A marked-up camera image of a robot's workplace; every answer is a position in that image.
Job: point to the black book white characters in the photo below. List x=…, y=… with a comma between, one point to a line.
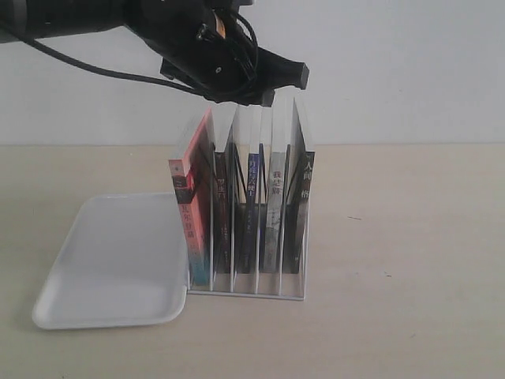
x=302, y=157

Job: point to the white wire book rack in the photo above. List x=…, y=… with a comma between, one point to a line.
x=259, y=216

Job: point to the grey white book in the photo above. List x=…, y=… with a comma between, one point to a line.
x=275, y=187

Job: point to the white plastic tray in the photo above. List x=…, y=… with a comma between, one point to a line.
x=123, y=264

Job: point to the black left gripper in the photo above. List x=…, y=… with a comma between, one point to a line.
x=203, y=46

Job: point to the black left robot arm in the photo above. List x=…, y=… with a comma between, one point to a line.
x=32, y=21

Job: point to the dark maroon book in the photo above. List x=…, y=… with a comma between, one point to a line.
x=222, y=188

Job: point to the blue book with orange moon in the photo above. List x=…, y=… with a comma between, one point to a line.
x=248, y=242

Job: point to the pink and teal book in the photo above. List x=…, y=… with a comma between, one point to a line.
x=190, y=169

